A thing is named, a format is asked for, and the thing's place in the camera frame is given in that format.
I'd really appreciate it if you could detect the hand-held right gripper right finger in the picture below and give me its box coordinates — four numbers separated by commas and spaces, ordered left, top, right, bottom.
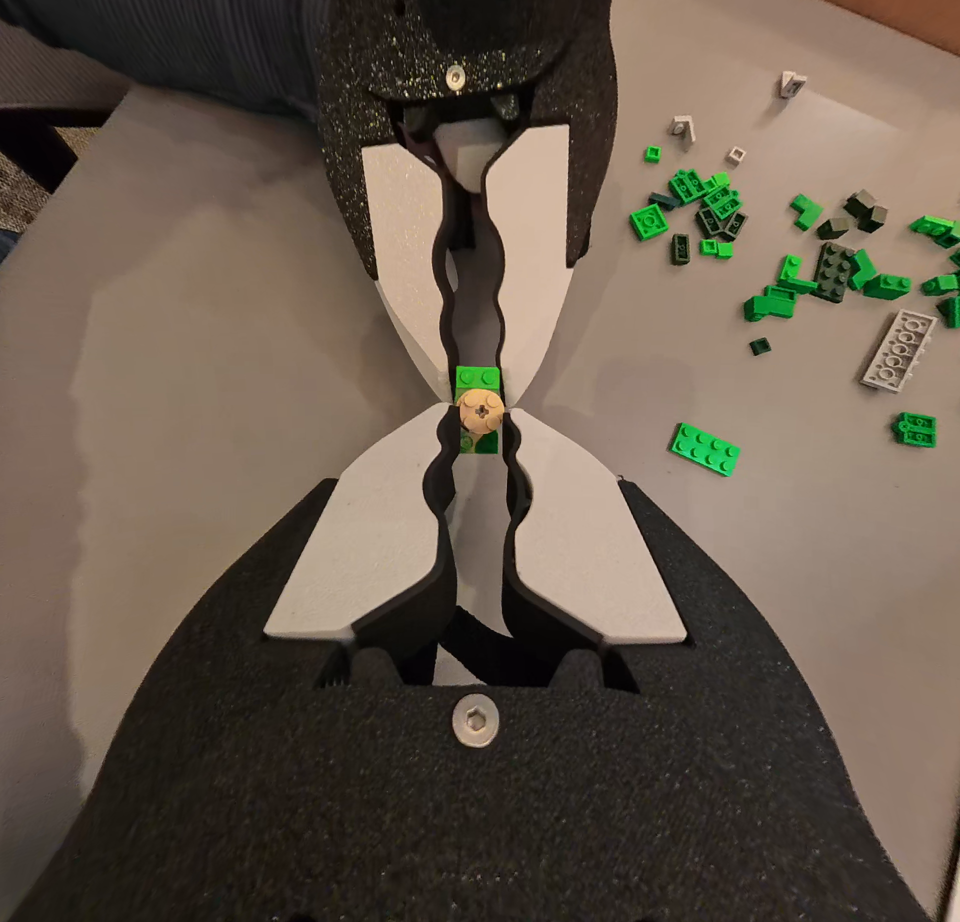
501, 404, 689, 647

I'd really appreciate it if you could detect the green and tan brick assembly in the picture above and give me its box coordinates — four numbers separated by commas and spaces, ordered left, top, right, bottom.
453, 364, 505, 459

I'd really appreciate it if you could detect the long grey studded plate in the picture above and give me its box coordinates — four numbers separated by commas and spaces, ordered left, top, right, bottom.
858, 309, 939, 391

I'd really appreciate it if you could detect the pile of green bricks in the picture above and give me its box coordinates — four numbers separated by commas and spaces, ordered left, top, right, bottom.
628, 168, 960, 331

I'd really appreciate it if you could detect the bright green flat plate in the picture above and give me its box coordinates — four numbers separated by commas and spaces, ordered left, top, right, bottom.
669, 421, 742, 478

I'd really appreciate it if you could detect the person's left forearm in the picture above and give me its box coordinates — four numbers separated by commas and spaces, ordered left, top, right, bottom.
0, 0, 333, 122

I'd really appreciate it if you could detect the upturned green brick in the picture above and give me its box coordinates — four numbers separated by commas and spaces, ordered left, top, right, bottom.
891, 411, 938, 450

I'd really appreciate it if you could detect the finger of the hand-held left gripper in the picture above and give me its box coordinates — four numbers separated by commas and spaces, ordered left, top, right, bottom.
483, 121, 582, 400
360, 136, 460, 400

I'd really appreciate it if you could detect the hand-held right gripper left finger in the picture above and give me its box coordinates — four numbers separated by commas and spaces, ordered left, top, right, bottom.
262, 400, 460, 647

